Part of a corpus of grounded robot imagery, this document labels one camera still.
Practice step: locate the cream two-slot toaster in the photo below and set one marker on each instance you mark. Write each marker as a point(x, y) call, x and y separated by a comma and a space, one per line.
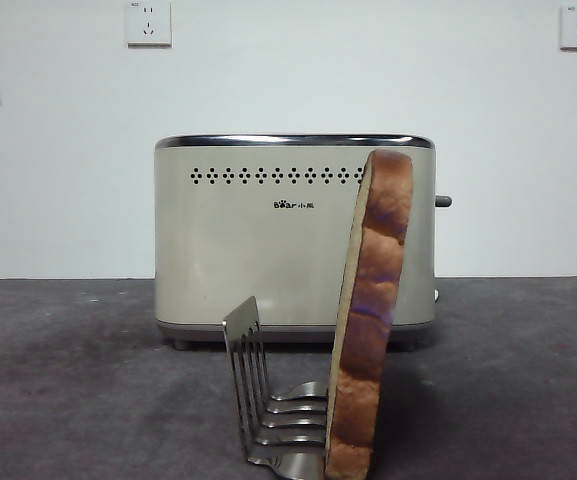
point(248, 250)

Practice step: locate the brown-crusted bread slice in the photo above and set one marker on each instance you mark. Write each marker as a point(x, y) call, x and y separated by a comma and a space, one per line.
point(370, 300)

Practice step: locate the stainless steel bread rack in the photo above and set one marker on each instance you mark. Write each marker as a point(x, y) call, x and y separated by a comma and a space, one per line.
point(248, 330)

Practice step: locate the grey toaster lever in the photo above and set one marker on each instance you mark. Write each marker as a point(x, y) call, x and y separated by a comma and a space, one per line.
point(444, 201)

